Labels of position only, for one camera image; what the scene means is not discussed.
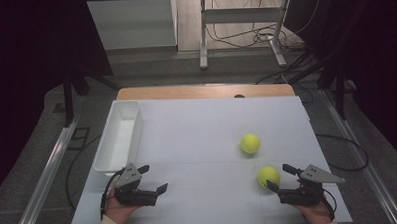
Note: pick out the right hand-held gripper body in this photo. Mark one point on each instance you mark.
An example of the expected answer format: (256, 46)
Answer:
(319, 176)

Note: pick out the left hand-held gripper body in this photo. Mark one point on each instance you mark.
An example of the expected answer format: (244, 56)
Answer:
(128, 176)

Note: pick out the yellow tennis ball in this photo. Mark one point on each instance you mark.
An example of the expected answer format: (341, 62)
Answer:
(250, 143)
(268, 174)

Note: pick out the white plastic bin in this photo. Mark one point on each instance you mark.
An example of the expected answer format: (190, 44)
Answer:
(119, 141)

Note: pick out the person's left hand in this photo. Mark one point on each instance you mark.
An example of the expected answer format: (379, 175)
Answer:
(118, 211)

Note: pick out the person's right hand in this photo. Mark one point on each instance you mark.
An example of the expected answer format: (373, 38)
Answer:
(316, 214)

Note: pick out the white board mat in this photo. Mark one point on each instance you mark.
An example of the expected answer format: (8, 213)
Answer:
(201, 142)

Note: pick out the black metal stand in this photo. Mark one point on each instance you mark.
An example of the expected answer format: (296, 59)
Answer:
(68, 103)
(340, 97)

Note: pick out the black curtain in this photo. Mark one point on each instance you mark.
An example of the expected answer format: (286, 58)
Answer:
(24, 64)
(378, 52)

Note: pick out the white panel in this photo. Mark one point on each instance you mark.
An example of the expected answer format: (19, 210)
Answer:
(133, 24)

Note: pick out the aluminium floor rail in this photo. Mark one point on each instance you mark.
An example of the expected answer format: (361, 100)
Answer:
(361, 159)
(45, 177)

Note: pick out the black floor bracket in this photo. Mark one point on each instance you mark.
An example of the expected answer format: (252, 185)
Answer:
(79, 138)

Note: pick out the white metal desk frame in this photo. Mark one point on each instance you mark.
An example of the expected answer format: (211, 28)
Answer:
(239, 15)

